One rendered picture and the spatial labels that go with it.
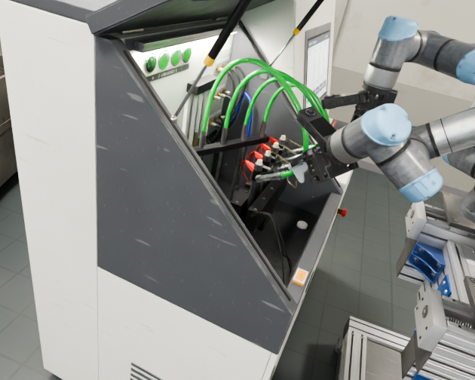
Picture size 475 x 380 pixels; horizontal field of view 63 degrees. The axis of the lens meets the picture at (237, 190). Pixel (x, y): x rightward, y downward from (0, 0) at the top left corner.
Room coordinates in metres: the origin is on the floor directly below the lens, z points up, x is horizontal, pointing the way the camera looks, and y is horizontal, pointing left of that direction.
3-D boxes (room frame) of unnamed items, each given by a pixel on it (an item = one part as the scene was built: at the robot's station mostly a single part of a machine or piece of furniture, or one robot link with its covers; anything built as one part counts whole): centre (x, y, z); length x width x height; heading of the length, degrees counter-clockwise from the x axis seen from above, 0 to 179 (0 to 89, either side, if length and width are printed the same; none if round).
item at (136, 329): (1.08, -0.02, 0.39); 0.70 x 0.58 x 0.79; 163
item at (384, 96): (0.98, -0.29, 1.38); 0.09 x 0.08 x 0.12; 73
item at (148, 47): (1.15, 0.20, 1.43); 0.54 x 0.03 x 0.02; 163
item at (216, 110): (1.38, 0.13, 1.20); 0.13 x 0.03 x 0.31; 163
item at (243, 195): (1.18, -0.08, 0.91); 0.34 x 0.10 x 0.15; 163
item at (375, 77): (0.99, -0.28, 1.46); 0.08 x 0.08 x 0.05
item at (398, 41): (0.98, -0.29, 1.54); 0.09 x 0.08 x 0.11; 124
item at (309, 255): (1.00, -0.28, 0.87); 0.62 x 0.04 x 0.16; 163
